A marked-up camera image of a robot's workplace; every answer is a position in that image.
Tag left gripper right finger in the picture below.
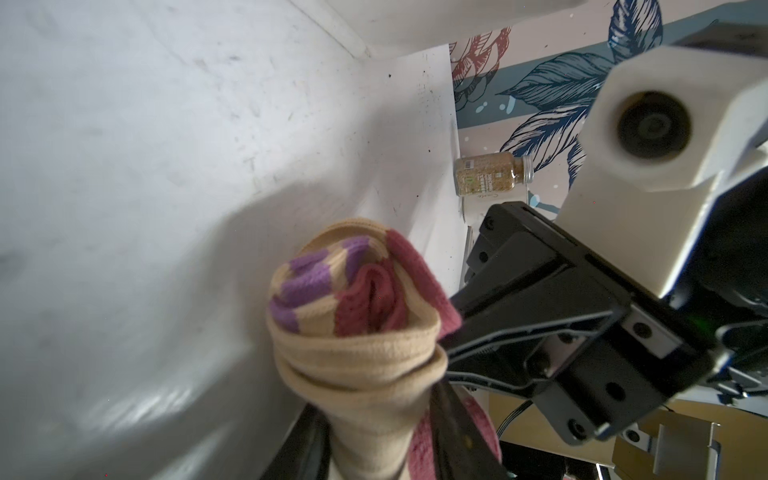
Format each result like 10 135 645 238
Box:
429 381 508 480

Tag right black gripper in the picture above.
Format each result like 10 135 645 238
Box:
442 202 729 445

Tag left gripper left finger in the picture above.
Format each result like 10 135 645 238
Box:
260 404 331 480

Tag beige maroon striped sock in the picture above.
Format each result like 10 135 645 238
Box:
265 217 504 480

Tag amber jar with lid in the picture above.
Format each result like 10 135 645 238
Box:
453 152 534 197

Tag white compartment organizer tray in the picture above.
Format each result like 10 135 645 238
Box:
292 0 582 60

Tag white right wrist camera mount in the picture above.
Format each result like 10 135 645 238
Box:
556 46 767 296

